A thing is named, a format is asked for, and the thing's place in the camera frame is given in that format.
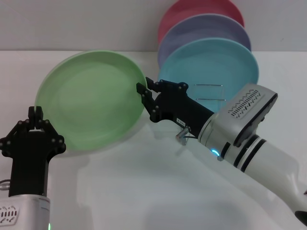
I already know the green plate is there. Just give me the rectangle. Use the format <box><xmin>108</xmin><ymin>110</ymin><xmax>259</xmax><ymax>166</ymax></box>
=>
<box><xmin>34</xmin><ymin>49</ymin><xmax>147</xmax><ymax>152</ymax></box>

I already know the light blue plate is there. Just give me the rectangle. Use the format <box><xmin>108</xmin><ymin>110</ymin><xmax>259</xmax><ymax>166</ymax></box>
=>
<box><xmin>157</xmin><ymin>37</ymin><xmax>260</xmax><ymax>113</ymax></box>

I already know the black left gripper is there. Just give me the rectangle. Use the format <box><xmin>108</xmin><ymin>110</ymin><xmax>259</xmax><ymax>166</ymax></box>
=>
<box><xmin>0</xmin><ymin>106</ymin><xmax>67</xmax><ymax>197</ymax></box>

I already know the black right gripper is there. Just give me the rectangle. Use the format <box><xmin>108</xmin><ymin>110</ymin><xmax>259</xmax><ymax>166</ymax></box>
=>
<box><xmin>136</xmin><ymin>77</ymin><xmax>214</xmax><ymax>139</ymax></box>

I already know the red plate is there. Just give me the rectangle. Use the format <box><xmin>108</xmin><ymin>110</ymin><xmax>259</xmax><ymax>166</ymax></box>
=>
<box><xmin>157</xmin><ymin>0</ymin><xmax>245</xmax><ymax>46</ymax></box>

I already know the purple plate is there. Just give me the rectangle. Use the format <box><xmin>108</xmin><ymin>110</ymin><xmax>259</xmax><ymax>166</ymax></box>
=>
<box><xmin>157</xmin><ymin>13</ymin><xmax>252</xmax><ymax>68</ymax></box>

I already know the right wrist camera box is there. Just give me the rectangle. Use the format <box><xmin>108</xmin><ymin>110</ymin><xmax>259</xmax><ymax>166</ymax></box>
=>
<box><xmin>219</xmin><ymin>82</ymin><xmax>278</xmax><ymax>147</ymax></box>

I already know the metal wire plate rack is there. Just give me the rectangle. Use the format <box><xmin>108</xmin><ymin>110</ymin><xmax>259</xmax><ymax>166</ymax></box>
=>
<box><xmin>183</xmin><ymin>83</ymin><xmax>227</xmax><ymax>146</ymax></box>

